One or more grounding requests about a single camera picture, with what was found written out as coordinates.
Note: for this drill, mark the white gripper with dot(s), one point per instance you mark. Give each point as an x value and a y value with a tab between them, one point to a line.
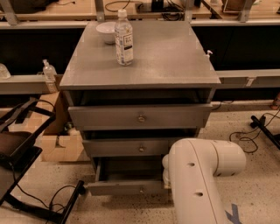
165	171

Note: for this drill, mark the grey bottom drawer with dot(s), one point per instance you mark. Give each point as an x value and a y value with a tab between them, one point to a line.
128	175

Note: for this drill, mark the grey drawer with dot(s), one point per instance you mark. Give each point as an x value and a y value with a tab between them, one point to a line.
128	147
128	175
140	117

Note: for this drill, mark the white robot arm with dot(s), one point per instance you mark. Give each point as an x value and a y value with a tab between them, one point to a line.
190	168

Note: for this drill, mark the grey top drawer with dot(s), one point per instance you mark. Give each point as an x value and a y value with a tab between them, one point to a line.
140	117

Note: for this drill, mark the grey middle drawer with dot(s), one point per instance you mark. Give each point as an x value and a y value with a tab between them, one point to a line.
128	147

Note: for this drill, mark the grey drawer cabinet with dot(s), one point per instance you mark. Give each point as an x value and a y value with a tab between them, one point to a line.
169	67

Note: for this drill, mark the black stand leg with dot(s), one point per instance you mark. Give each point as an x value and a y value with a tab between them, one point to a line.
260	123

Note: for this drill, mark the cardboard box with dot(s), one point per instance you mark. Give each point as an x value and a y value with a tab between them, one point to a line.
60	141

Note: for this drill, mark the white pump dispenser top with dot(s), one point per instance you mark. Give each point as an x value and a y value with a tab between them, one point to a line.
209	54

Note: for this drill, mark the clear plastic water bottle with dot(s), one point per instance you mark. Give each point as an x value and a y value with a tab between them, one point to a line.
123	39

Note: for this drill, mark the clear sanitizer pump bottle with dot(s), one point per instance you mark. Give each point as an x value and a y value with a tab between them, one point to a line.
50	72

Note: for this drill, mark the white bowl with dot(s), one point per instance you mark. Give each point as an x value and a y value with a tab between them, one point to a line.
107	32

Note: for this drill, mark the black cart frame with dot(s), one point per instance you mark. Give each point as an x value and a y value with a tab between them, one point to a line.
17	154

